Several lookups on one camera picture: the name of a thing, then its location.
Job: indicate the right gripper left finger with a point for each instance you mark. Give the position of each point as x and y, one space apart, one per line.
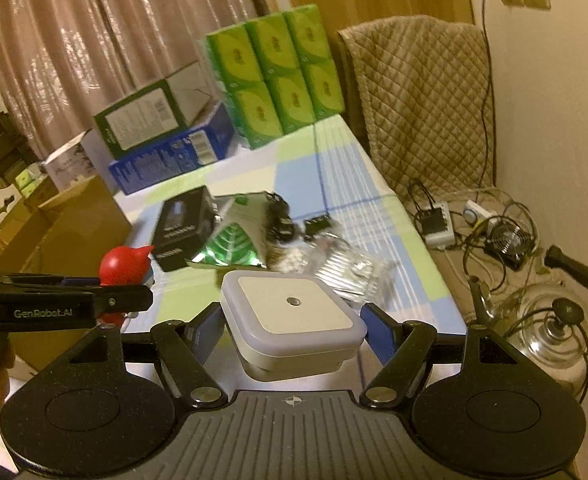
182 349

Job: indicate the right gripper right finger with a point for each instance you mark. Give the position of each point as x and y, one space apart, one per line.
402 349

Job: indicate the red toy figure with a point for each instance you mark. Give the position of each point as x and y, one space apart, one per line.
124 265

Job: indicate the black shaver box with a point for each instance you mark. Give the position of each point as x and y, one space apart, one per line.
183 227

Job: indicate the clear plastic swab packet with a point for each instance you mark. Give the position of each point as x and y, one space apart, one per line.
356 276

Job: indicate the brown cardboard box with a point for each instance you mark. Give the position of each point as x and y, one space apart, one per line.
69 234

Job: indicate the white power strip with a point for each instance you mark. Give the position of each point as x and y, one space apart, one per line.
435 226

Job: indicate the green leaf foil packet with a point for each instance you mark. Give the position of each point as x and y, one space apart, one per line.
240 235

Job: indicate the black folding cart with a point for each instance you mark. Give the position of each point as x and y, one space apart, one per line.
15 152

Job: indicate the small black clip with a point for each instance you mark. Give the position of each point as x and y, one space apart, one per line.
314 226

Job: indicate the glass kettle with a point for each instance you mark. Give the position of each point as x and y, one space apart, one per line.
547 323

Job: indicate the white humidifier box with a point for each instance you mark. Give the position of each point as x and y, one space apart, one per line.
83 157

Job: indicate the checked tablecloth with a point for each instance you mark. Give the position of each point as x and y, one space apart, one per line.
316 170

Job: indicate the blue product box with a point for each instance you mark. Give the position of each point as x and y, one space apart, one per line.
204 143

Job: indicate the green product box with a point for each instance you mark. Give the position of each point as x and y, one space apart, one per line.
168 105

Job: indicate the quilted beige chair cover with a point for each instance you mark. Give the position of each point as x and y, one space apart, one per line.
419 90

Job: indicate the pink curtain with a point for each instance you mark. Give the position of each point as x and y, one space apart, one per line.
64 61

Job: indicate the green tissue pack stack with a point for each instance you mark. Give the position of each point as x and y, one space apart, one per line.
276 74

